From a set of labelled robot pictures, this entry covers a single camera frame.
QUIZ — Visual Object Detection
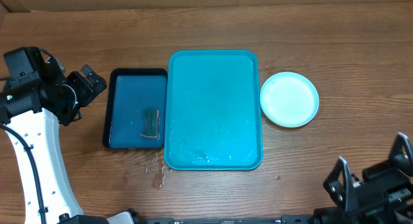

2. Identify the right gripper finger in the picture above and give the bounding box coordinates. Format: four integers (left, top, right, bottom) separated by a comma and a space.
323, 157, 359, 213
388, 132, 412, 176

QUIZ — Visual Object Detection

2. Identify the green and orange sponge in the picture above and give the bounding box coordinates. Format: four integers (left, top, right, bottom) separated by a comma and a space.
140, 109, 160, 139

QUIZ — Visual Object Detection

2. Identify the light blue plate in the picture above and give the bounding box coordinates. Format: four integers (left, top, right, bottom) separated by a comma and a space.
260, 72, 320, 128

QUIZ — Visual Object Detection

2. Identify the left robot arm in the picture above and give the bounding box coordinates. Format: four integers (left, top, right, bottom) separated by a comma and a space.
1, 46, 106, 223

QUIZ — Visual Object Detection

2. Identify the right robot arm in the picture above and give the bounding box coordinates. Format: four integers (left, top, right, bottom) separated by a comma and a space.
312, 132, 412, 223

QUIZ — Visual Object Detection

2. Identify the black water tray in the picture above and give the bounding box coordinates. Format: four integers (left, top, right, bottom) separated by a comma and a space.
103, 68, 168, 150

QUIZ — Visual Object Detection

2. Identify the teal plastic tray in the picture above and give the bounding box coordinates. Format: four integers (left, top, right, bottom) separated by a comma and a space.
164, 50, 263, 170

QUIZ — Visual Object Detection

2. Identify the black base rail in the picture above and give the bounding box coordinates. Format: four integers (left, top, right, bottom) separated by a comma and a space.
57, 208, 314, 224

